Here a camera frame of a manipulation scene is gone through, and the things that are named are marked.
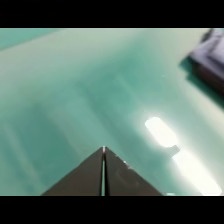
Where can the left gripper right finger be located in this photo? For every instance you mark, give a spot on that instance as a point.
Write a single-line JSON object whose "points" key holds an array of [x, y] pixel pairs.
{"points": [[128, 181]]}

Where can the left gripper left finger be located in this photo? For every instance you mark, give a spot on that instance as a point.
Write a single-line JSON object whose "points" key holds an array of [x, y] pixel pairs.
{"points": [[85, 180]]}

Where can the black garment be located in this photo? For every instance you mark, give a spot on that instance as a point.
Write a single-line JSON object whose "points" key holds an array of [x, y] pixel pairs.
{"points": [[210, 79]]}

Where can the blue garment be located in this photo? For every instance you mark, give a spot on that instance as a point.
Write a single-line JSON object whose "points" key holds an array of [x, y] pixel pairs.
{"points": [[213, 50]]}

